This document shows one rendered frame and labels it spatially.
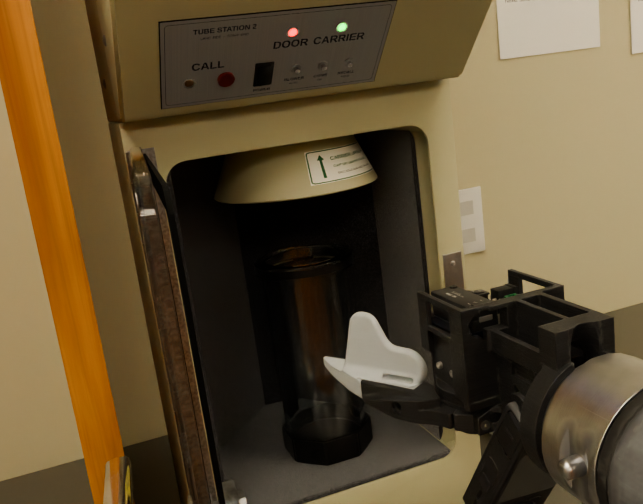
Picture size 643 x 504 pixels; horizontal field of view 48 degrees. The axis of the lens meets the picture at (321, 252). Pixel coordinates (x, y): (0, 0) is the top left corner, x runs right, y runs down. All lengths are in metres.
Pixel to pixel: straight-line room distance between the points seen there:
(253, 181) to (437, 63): 0.21
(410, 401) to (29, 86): 0.33
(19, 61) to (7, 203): 0.54
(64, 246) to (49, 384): 0.59
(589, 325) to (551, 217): 0.99
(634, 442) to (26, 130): 0.42
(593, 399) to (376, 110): 0.42
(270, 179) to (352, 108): 0.10
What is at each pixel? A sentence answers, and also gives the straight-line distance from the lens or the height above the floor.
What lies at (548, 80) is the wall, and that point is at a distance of 1.35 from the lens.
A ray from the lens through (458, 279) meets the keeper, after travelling 0.76.
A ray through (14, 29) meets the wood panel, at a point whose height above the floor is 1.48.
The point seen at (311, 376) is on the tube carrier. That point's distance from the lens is 0.78.
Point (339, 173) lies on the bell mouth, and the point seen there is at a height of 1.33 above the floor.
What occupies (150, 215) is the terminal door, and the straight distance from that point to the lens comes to 0.32.
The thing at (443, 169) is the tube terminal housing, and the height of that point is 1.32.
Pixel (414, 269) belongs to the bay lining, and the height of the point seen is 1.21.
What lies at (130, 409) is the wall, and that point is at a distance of 1.15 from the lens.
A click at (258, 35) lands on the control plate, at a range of 0.58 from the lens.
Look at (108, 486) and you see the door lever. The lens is 0.46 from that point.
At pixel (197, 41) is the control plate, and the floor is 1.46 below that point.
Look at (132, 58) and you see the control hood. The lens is 0.57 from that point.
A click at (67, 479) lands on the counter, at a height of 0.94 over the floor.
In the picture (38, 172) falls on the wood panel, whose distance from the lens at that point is 0.55.
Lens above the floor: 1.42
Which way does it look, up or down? 13 degrees down
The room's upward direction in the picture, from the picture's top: 7 degrees counter-clockwise
